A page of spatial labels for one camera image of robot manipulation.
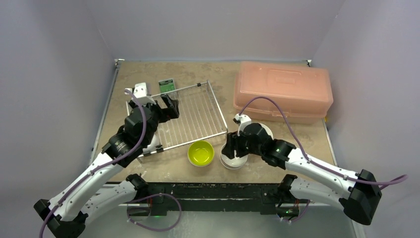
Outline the cream white bowl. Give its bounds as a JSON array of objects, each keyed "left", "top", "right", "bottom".
[{"left": 220, "top": 144, "right": 248, "bottom": 170}]

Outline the white orange bowl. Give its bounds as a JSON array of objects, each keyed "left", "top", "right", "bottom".
[{"left": 258, "top": 122, "right": 274, "bottom": 139}]

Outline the plain white bowl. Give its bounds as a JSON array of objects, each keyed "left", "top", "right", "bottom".
[{"left": 146, "top": 132, "right": 161, "bottom": 150}]

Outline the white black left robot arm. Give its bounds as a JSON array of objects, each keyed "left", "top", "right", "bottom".
[{"left": 34, "top": 94, "right": 179, "bottom": 238}]

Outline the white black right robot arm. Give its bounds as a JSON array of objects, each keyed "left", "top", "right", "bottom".
[{"left": 221, "top": 122, "right": 382, "bottom": 225}]

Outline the green white card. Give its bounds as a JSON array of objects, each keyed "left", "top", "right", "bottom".
[{"left": 158, "top": 78, "right": 176, "bottom": 93}]

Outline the yellow green bowl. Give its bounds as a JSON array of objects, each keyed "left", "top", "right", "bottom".
[{"left": 187, "top": 140, "right": 214, "bottom": 167}]

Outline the pink plastic storage box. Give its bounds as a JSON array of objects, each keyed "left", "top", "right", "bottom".
[{"left": 233, "top": 61, "right": 333, "bottom": 124}]

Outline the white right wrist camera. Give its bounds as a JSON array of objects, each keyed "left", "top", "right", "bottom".
[{"left": 233, "top": 114, "right": 252, "bottom": 136}]

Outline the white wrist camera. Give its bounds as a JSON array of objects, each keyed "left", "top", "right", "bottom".
[
  {"left": 233, "top": 114, "right": 252, "bottom": 136},
  {"left": 124, "top": 82, "right": 156, "bottom": 105}
]

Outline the silver wire dish rack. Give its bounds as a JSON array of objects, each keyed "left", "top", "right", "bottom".
[{"left": 138, "top": 81, "right": 228, "bottom": 161}]

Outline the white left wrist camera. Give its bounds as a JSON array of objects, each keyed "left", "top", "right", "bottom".
[{"left": 124, "top": 82, "right": 156, "bottom": 105}]

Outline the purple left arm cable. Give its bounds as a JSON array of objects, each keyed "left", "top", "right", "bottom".
[{"left": 39, "top": 88, "right": 147, "bottom": 238}]

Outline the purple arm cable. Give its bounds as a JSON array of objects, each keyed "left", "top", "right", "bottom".
[
  {"left": 238, "top": 96, "right": 409, "bottom": 186},
  {"left": 39, "top": 88, "right": 147, "bottom": 238}
]

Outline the black aluminium mounting rail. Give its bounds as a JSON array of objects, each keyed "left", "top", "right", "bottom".
[{"left": 82, "top": 181, "right": 358, "bottom": 218}]

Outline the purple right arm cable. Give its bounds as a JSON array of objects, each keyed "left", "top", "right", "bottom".
[{"left": 238, "top": 96, "right": 409, "bottom": 186}]

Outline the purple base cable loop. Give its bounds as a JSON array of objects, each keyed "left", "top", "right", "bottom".
[{"left": 126, "top": 192, "right": 183, "bottom": 232}]

